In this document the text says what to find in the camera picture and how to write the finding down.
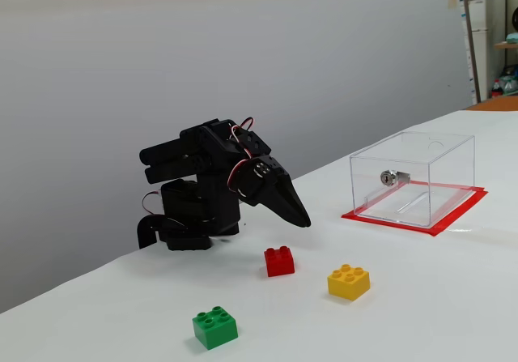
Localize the green lego brick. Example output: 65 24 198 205
191 305 239 351

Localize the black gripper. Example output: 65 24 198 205
236 155 312 228

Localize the black table clamp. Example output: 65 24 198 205
136 214 185 250

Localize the white cabinet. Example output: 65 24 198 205
469 0 493 100

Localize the red white wrist cable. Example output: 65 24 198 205
230 117 257 143

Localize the transparent plastic box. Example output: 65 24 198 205
349 130 476 228

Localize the red white base cable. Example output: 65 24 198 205
141 190 163 217

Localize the red lego brick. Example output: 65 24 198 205
263 245 296 278

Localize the red white gripper cable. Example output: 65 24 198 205
227 134 255 197

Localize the orange table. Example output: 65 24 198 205
465 96 518 112

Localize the yellow lego brick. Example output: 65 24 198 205
326 263 372 302

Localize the clear plastic bag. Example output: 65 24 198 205
500 65 518 96

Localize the red tape square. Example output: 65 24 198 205
341 180 489 238

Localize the silver cam lock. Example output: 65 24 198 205
379 169 412 187

